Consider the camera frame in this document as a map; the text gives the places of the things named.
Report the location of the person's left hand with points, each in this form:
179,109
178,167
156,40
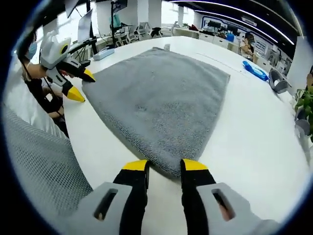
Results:
65,74

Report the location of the blue wipes packet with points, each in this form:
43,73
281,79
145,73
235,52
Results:
255,71

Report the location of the small white object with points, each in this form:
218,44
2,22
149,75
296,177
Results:
167,47

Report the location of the grey mesh chair back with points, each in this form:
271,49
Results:
36,159

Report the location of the person in black clothes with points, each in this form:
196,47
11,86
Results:
22,105

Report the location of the blue storage bin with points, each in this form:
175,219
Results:
230,36

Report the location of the black monitor on pole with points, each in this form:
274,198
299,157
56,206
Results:
119,5

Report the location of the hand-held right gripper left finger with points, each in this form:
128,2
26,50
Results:
132,193

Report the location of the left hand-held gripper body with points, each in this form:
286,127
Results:
52,54

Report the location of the white table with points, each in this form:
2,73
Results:
244,137

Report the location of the white office chair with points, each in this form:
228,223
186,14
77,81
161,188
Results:
143,30

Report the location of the white power strip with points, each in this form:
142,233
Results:
104,54

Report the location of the grey towel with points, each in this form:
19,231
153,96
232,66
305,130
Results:
159,102

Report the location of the office chair with black jacket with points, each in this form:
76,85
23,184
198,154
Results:
156,31

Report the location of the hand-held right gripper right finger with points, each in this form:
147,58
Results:
195,191

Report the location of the silver monitor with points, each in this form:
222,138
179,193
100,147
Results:
85,24

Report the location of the person's head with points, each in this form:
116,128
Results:
30,49

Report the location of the green potted plant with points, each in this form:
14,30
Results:
305,100

